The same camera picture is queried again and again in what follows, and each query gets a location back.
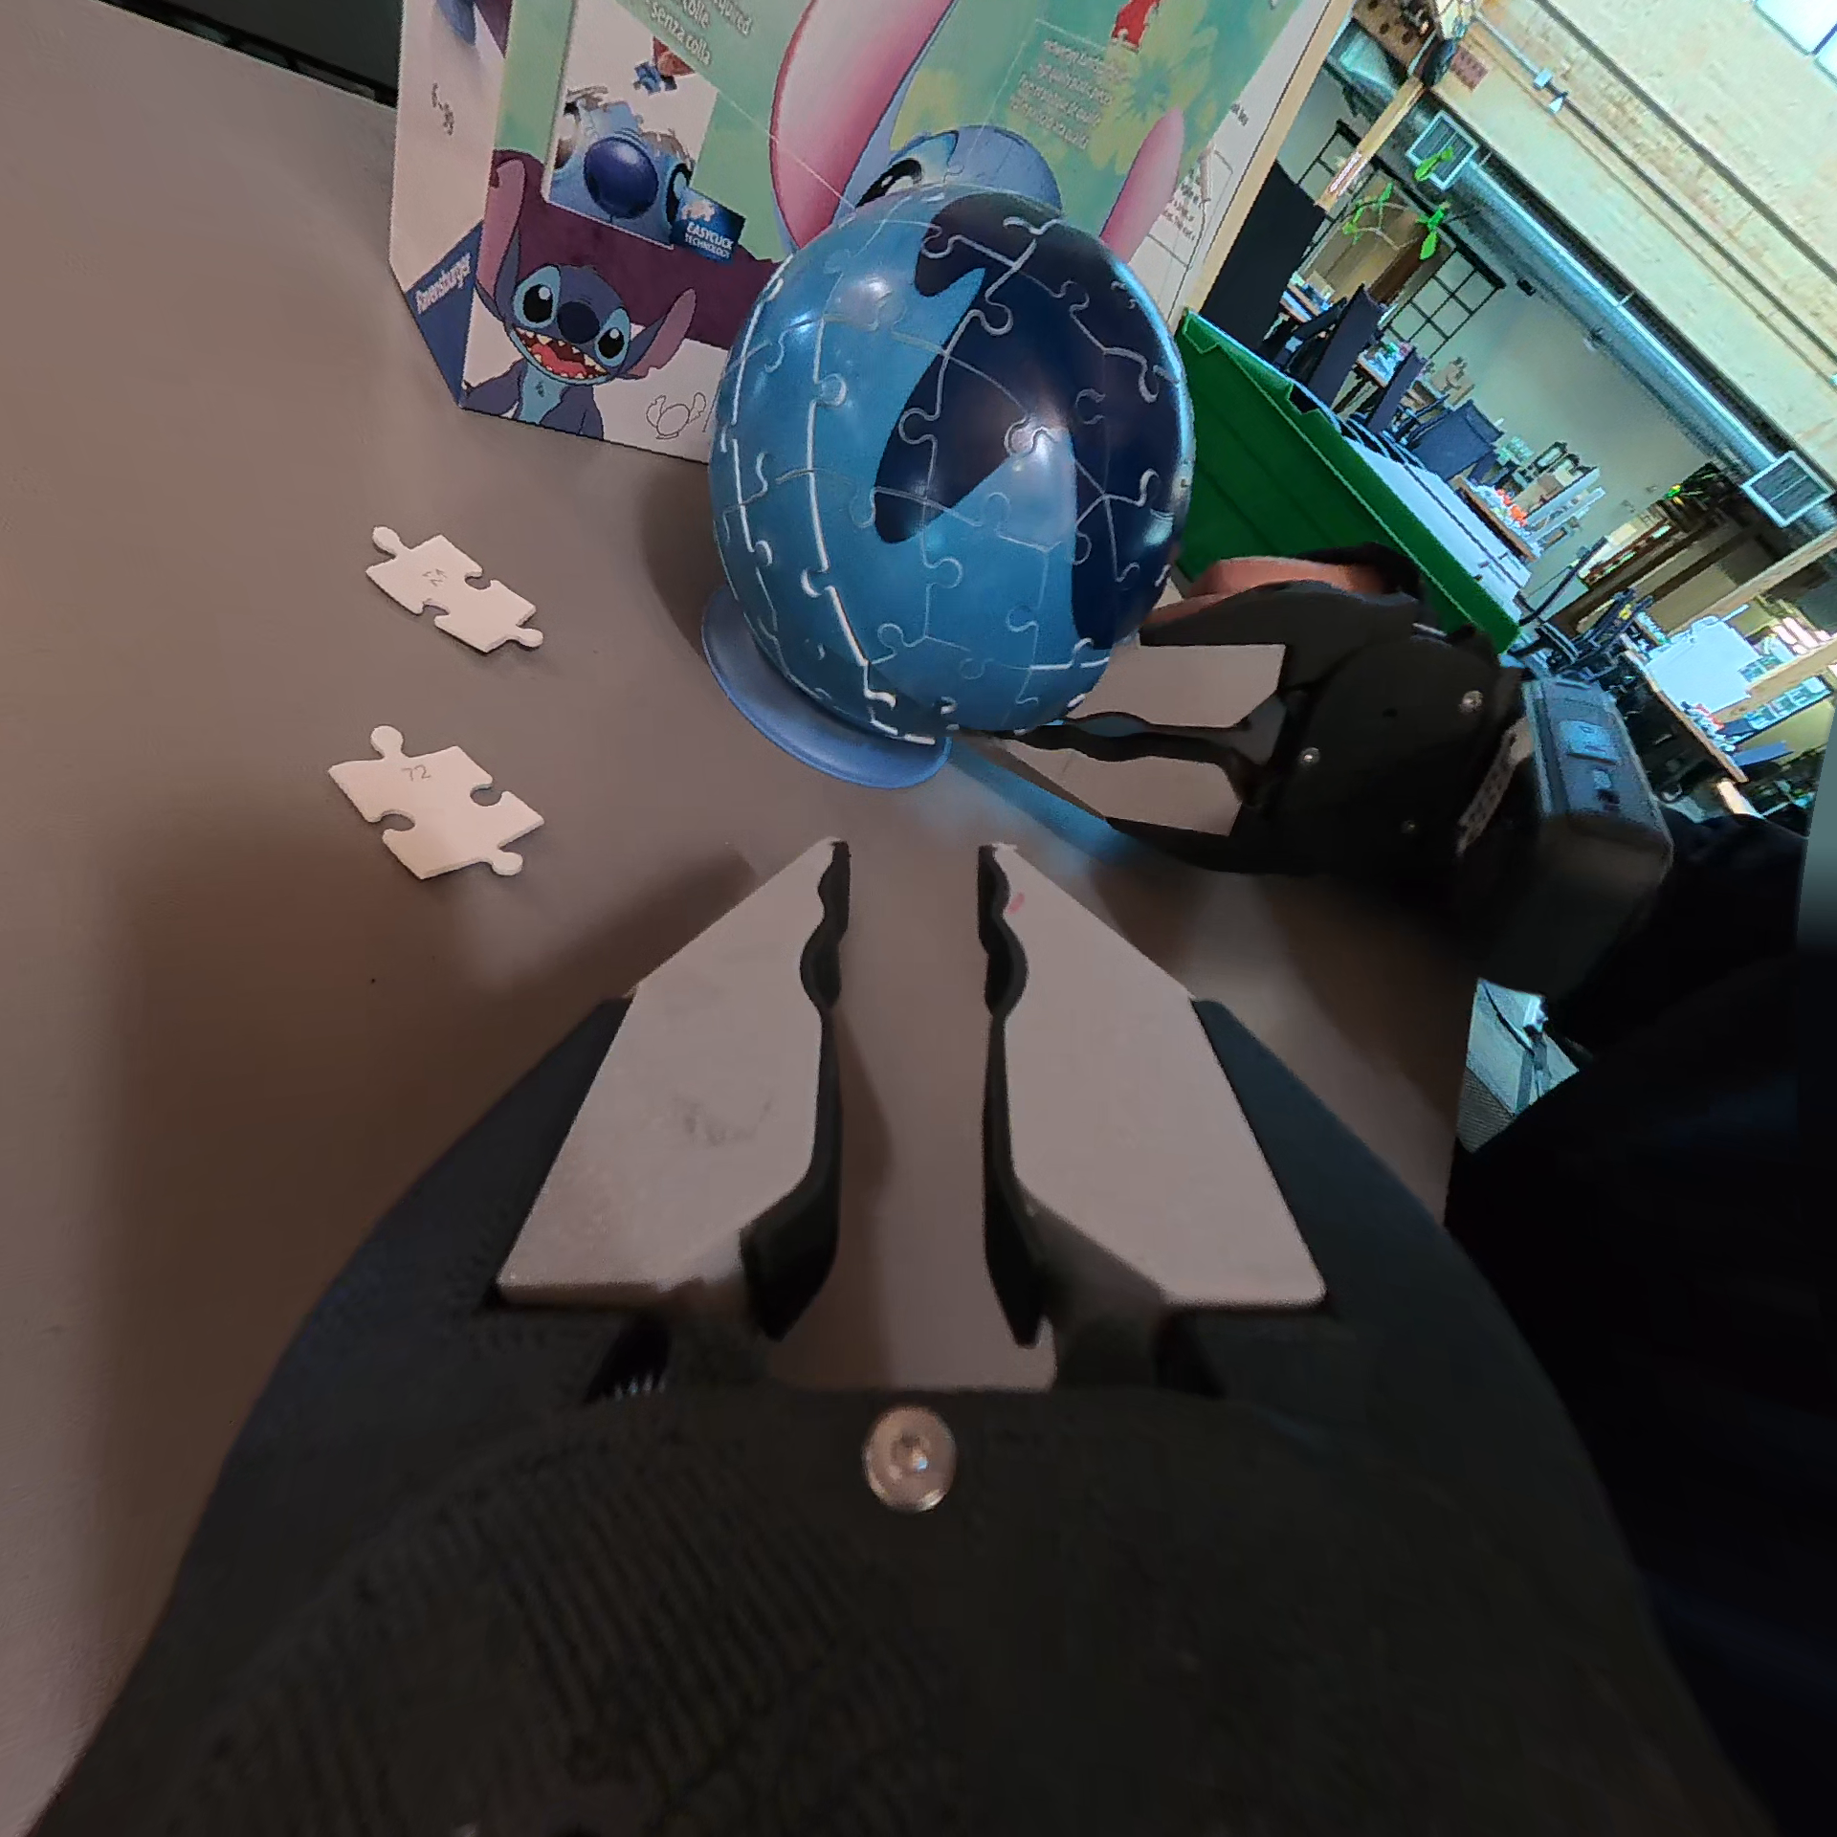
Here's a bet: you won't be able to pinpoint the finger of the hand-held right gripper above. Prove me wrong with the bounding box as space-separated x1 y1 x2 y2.
1072 637 1293 740
996 726 1254 873

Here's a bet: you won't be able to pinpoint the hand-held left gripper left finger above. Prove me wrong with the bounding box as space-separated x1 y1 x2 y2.
493 841 853 1345

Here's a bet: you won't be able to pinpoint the person's right hand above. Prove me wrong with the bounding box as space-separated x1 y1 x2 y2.
1151 554 1385 622

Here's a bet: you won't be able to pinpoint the white joined puzzle pieces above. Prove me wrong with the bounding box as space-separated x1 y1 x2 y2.
328 726 547 883
366 524 547 656

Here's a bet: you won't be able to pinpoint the long silver wall duct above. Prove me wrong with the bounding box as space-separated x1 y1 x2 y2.
1331 27 1837 500

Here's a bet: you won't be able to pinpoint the green storage bin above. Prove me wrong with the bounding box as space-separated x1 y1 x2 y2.
1166 312 1521 644

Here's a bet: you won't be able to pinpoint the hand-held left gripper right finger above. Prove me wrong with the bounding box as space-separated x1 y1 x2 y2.
976 843 1331 1347

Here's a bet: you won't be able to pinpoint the black partition panel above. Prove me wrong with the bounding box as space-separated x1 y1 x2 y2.
1199 155 1331 344

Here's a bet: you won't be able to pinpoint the blue puzzle ball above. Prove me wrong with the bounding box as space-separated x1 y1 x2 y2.
705 183 1194 749

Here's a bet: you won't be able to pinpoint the printed cartoon puzzle box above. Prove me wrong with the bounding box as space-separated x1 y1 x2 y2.
387 0 1350 466

